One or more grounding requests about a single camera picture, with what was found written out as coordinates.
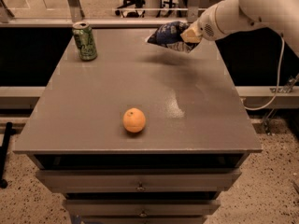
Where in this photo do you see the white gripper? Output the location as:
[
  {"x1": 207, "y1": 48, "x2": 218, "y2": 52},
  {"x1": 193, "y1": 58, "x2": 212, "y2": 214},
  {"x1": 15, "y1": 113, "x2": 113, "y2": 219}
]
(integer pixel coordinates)
[{"x1": 180, "y1": 5, "x2": 225, "y2": 44}]

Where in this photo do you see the blue chip bag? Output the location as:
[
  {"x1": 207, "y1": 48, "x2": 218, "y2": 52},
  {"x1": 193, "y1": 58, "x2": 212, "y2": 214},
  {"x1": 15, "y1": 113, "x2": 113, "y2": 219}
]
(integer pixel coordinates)
[{"x1": 147, "y1": 21, "x2": 199, "y2": 53}]

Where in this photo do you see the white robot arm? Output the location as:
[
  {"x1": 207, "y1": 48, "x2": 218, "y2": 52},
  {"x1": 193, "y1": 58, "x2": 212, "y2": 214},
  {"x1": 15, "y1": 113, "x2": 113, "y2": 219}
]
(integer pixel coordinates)
[{"x1": 180, "y1": 0, "x2": 299, "y2": 56}]

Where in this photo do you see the black office chair base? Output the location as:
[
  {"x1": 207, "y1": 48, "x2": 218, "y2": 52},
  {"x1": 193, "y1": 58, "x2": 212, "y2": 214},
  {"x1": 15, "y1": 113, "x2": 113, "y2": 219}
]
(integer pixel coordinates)
[{"x1": 115, "y1": 0, "x2": 145, "y2": 18}]

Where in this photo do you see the orange fruit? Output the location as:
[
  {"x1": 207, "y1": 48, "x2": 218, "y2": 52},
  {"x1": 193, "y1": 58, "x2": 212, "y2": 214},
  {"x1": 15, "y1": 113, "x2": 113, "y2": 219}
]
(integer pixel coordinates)
[{"x1": 122, "y1": 108, "x2": 146, "y2": 133}]

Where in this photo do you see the green soda can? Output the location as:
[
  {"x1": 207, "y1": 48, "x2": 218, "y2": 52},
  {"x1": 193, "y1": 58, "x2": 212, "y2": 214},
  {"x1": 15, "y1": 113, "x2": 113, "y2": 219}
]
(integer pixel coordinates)
[{"x1": 72, "y1": 21, "x2": 97, "y2": 61}]

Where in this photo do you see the grey drawer cabinet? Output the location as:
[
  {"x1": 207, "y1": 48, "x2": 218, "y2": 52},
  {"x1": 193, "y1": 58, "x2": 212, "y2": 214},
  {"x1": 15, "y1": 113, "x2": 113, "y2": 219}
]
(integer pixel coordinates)
[{"x1": 14, "y1": 29, "x2": 261, "y2": 224}]

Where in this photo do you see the top drawer with knob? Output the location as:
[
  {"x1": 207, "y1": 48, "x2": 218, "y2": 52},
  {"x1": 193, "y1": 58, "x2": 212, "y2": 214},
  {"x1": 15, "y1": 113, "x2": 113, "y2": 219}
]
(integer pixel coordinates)
[{"x1": 36, "y1": 169, "x2": 241, "y2": 193}]

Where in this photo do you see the drawer with knob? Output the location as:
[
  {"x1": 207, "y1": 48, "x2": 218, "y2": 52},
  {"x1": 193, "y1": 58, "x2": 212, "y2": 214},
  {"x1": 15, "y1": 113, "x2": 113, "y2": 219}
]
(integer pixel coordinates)
[
  {"x1": 64, "y1": 200, "x2": 221, "y2": 217},
  {"x1": 36, "y1": 169, "x2": 241, "y2": 193}
]

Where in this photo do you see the black stand leg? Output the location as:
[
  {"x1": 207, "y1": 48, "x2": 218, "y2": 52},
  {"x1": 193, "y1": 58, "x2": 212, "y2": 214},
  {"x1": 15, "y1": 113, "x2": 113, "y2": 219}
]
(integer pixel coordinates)
[{"x1": 0, "y1": 122, "x2": 13, "y2": 189}]

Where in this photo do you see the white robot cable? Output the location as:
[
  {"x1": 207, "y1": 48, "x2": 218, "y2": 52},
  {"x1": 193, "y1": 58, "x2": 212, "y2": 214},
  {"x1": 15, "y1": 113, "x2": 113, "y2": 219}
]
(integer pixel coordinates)
[{"x1": 243, "y1": 35, "x2": 286, "y2": 112}]

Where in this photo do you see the metal railing frame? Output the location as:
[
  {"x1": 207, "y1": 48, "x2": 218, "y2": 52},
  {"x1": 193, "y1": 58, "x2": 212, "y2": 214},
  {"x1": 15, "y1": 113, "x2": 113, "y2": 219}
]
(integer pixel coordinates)
[{"x1": 1, "y1": 0, "x2": 207, "y2": 27}]

